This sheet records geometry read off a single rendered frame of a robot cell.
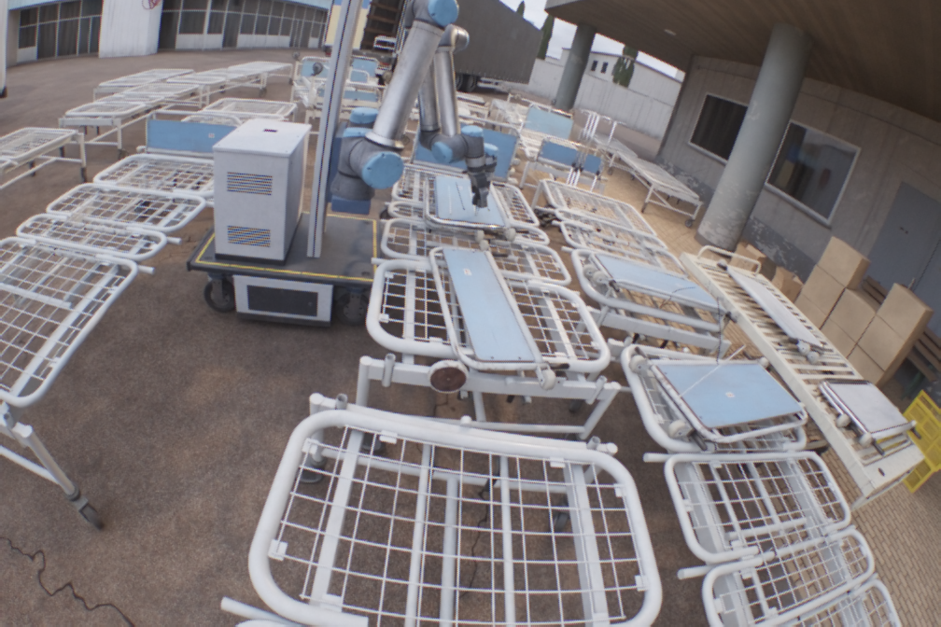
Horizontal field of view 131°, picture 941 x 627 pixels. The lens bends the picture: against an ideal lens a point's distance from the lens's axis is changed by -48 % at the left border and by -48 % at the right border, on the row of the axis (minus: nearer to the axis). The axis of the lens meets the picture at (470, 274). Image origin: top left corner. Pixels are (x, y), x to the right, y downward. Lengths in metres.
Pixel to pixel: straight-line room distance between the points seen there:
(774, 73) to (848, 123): 2.19
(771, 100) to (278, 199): 5.43
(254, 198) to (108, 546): 1.43
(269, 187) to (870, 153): 7.27
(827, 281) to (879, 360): 0.92
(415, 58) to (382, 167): 0.40
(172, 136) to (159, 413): 1.76
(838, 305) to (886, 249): 2.63
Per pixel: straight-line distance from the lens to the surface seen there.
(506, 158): 3.06
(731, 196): 5.77
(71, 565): 1.61
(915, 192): 6.77
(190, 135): 2.81
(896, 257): 6.66
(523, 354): 1.32
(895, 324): 4.09
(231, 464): 1.57
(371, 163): 1.44
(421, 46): 1.46
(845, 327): 4.23
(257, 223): 1.83
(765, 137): 5.76
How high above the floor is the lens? 1.32
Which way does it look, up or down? 29 degrees down
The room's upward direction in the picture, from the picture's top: 16 degrees clockwise
